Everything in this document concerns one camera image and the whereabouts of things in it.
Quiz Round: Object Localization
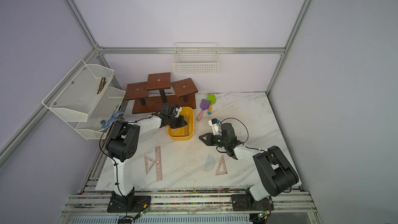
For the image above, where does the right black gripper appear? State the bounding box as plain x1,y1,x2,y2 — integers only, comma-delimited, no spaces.
199,133,229,147

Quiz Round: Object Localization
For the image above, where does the pink triangle ruler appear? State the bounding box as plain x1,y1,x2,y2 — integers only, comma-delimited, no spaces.
215,155,228,176
144,155,157,174

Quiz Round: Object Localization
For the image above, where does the clear stencil straight ruler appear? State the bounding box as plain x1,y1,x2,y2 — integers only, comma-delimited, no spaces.
183,113,191,136

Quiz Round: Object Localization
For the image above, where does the yellow plastic storage box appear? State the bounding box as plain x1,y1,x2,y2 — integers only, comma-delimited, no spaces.
167,106,195,141

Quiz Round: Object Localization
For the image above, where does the blue clear protractor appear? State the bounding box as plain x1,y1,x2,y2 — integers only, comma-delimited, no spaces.
203,154,216,172

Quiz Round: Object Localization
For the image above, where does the pink long straight ruler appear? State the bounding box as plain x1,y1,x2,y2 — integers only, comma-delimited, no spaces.
155,146,163,181

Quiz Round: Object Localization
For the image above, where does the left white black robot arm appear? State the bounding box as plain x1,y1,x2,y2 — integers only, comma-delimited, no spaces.
101,103,188,211

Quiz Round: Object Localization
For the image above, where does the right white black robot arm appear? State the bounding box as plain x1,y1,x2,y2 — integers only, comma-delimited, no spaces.
199,122,300,201

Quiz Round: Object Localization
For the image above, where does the brown wooden stepped stand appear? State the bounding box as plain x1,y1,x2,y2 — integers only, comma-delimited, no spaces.
124,72,199,114

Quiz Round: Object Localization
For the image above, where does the purple pink toy shovel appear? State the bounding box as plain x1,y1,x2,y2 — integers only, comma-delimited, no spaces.
197,99,211,121

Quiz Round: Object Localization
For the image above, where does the green yellow toy shovel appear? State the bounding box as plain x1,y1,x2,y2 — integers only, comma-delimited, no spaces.
207,94,217,115

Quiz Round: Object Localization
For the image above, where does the brass screws bundle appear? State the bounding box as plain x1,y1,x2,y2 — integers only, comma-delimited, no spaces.
97,77,107,94

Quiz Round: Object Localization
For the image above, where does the white mesh two-tier shelf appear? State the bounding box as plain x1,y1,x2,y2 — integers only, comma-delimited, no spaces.
42,60,125,140

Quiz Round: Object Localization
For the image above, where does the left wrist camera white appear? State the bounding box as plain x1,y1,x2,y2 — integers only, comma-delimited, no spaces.
174,106,182,118

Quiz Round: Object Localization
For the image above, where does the white wire wall basket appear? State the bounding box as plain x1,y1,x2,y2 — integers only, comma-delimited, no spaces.
173,42,219,75

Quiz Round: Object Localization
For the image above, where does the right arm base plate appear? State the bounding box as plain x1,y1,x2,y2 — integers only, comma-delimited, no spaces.
231,194,274,211

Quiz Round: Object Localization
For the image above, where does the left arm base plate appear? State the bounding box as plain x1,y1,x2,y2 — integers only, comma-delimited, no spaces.
107,195,151,213

